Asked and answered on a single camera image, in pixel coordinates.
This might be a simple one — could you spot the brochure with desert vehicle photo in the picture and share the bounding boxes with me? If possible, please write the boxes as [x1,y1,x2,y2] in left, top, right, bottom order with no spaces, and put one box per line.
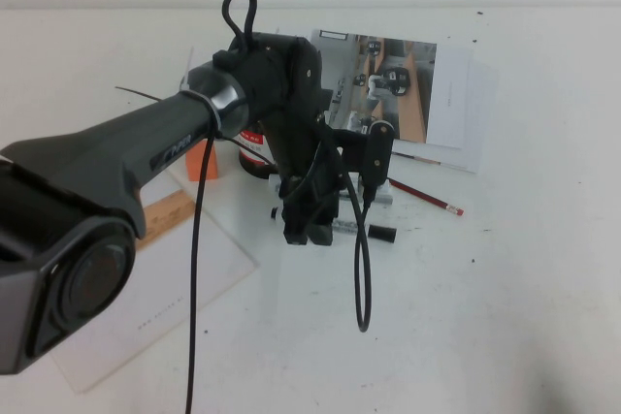
[49,169,261,396]

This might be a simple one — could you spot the orange rectangular block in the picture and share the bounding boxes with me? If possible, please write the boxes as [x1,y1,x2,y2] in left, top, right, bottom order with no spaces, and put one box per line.
[185,139,220,183]

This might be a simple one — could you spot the red pencil with eraser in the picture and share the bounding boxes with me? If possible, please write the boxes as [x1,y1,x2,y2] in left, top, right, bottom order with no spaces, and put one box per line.
[387,176,465,218]

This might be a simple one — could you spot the silver grey pen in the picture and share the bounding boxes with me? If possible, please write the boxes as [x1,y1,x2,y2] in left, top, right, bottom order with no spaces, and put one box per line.
[267,172,394,207]

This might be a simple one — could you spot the black mesh pen holder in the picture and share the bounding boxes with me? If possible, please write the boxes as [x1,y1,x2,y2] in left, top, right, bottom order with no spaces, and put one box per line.
[235,126,278,178]

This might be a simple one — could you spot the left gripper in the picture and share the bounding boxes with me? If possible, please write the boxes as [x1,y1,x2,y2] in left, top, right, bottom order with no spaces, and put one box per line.
[261,107,344,247]

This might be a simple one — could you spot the white whiteboard marker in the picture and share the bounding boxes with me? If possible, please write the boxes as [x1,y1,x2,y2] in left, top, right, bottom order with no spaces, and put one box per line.
[269,207,399,244]

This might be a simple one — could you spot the black cable tie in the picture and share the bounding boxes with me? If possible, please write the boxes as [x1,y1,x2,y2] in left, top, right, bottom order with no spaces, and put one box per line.
[114,85,162,105]

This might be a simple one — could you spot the white paper sheets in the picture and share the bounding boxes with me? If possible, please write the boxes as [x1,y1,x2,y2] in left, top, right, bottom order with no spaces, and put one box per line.
[425,40,502,175]

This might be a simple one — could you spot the thin wooden pencil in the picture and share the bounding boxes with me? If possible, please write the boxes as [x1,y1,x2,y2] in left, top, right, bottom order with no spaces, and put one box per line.
[391,149,442,167]

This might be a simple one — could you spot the brochure with office robot photo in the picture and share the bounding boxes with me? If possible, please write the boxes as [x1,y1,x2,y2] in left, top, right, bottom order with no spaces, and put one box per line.
[309,26,439,143]

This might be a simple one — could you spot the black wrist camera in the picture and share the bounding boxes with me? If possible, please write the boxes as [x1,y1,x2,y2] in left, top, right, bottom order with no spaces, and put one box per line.
[334,119,394,193]

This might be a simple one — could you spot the black cable hanging from arm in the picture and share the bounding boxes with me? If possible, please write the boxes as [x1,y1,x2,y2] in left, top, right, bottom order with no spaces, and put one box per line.
[185,134,218,414]

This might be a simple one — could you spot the black cable loop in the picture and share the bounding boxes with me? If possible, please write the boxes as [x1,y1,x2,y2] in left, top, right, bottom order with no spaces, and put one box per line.
[221,0,259,52]

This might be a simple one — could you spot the white cable tie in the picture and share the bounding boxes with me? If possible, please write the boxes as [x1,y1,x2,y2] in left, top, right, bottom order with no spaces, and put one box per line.
[180,47,225,140]

